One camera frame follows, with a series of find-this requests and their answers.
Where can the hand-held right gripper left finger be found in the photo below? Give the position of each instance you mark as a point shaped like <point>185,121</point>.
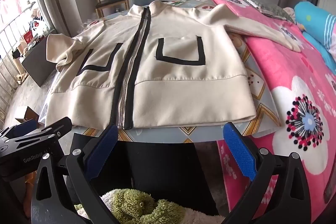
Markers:
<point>102,151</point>

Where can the grey cabinet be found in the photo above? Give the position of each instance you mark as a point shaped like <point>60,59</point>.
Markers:
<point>36,64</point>

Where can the blue pillow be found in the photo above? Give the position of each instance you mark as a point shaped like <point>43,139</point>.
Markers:
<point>312,19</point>

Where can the red box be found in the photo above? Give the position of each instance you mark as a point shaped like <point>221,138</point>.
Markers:
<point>28,37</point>

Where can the person's green white fluffy robe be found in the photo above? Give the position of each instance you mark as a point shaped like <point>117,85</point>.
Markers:
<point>136,205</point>

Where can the person's dark clothing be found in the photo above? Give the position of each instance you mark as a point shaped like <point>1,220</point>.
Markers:
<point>168,166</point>

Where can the cardboard box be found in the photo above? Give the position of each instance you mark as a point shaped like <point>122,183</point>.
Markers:
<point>27,115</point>

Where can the cream zip jacket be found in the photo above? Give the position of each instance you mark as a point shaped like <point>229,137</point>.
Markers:
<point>178,56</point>

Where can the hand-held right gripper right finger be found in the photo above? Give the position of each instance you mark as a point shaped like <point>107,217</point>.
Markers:
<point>239,151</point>

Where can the metal railing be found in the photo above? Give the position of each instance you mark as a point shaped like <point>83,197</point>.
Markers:
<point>10,56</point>

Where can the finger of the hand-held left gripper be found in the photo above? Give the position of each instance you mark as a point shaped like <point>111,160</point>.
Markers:
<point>25,126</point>
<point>50,134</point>

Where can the pink floral blanket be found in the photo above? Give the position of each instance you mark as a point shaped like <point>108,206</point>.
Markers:
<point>275,61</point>

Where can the patterned light blue bed sheet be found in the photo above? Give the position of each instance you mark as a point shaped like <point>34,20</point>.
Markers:
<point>262,108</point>

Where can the grey patterned cloth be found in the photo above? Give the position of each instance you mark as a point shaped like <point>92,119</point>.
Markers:
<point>273,10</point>

